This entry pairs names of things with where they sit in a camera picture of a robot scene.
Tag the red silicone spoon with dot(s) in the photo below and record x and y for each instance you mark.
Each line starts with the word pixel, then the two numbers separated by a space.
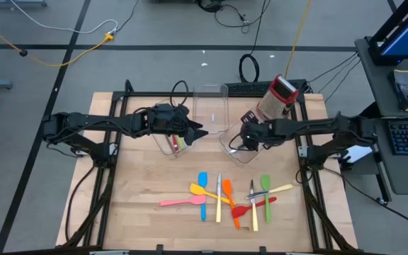
pixel 175 141

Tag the yellow silicone spatula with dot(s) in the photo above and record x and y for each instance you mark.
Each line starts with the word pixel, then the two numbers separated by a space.
pixel 197 189

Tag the silver mounting plate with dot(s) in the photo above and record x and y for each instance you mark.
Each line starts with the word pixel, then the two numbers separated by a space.
pixel 303 151
pixel 113 149

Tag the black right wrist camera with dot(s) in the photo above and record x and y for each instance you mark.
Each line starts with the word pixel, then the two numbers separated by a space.
pixel 250 117

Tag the grey yellow work glove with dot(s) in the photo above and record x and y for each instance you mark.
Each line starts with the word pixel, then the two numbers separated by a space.
pixel 406 90

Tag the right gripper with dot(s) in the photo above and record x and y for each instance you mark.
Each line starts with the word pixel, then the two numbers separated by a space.
pixel 259 134

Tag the black table clamp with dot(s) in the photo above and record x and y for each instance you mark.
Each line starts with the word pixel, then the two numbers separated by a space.
pixel 159 248
pixel 263 249

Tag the orange silicone spatula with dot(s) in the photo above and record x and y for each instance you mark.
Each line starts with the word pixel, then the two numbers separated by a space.
pixel 227 186

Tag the pink silicone spatula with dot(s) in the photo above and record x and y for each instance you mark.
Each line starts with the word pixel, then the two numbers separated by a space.
pixel 179 202

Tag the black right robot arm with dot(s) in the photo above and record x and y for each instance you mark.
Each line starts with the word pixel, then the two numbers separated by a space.
pixel 314 125

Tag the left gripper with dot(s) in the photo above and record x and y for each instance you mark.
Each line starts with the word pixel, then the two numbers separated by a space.
pixel 168 120

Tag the black aluminium table frame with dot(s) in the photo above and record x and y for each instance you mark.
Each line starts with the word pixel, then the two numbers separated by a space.
pixel 136 94

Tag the red steel box grater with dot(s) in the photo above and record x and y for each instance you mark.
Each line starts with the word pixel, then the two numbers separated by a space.
pixel 276 102

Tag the blue silicone spatula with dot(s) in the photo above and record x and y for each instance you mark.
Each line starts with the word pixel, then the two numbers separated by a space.
pixel 203 178

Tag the grey computer cart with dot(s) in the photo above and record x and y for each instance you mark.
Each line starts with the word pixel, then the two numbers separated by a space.
pixel 402 177

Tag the green silicone spoon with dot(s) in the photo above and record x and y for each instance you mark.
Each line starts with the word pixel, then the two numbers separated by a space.
pixel 180 142

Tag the black round floor plug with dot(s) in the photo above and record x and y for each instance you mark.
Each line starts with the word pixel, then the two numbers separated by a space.
pixel 23 53

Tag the red silicone spatula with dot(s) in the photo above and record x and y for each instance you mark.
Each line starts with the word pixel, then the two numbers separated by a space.
pixel 239 212

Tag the clear plastic bin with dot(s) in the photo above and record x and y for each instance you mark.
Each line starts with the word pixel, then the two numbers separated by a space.
pixel 260 156
pixel 161 147
pixel 209 102

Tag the green silicone spatula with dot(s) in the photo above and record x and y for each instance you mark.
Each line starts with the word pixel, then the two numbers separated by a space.
pixel 266 182

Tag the white sheet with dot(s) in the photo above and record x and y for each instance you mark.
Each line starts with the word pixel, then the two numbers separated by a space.
pixel 361 154

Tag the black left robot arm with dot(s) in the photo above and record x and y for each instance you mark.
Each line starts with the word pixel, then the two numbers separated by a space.
pixel 94 120

